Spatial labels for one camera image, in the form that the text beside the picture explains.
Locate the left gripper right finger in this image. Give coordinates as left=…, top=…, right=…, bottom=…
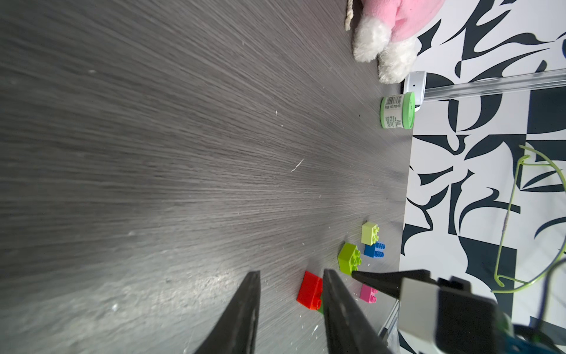
left=323, top=268, right=391, bottom=353

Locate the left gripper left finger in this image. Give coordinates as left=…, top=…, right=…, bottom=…
left=195, top=271, right=261, bottom=353

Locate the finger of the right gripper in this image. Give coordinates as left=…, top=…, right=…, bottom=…
left=352, top=269, right=431, bottom=299

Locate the lime lego brick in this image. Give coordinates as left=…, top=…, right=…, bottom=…
left=338, top=243, right=362, bottom=276

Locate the red lego brick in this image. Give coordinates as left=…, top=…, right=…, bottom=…
left=296, top=271, right=323, bottom=311

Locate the pink lego brick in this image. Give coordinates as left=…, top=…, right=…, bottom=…
left=360, top=284, right=378, bottom=304

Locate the blue lego brick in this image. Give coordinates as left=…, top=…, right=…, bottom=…
left=363, top=242, right=386, bottom=258

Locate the yellow-green lego brick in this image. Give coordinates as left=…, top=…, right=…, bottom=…
left=361, top=221, right=380, bottom=246

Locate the green lidded jar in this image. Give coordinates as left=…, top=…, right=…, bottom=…
left=380, top=92, right=416, bottom=130

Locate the white teddy bear pink shirt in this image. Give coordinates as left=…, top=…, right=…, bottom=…
left=352, top=0, right=444, bottom=84

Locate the aluminium frame rail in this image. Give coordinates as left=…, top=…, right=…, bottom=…
left=424, top=69, right=565, bottom=101

